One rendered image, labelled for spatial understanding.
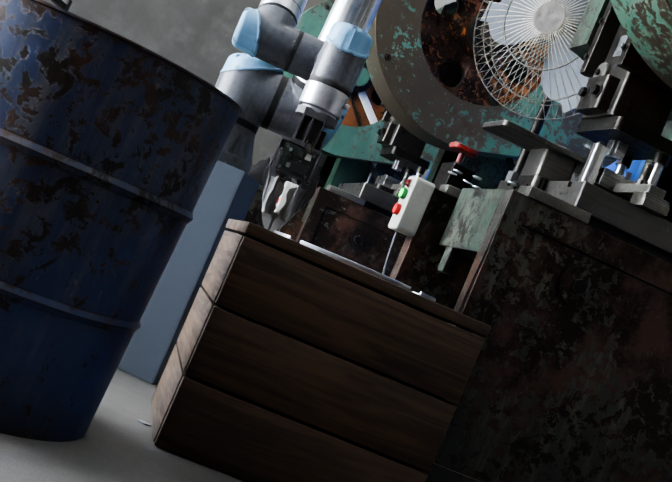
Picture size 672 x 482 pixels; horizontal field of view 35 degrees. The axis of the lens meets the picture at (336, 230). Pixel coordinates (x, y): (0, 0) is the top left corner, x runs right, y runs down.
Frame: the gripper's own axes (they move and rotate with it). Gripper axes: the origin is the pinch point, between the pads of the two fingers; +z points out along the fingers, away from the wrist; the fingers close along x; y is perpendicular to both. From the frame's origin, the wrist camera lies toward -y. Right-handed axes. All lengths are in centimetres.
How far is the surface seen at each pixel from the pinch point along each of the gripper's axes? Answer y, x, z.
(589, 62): -65, 47, -65
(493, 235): -28, 38, -16
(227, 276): 23.1, -0.9, 10.0
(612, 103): -53, 53, -55
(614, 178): -53, 60, -40
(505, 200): -30, 38, -23
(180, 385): 23.1, -0.9, 27.0
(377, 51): -181, -5, -74
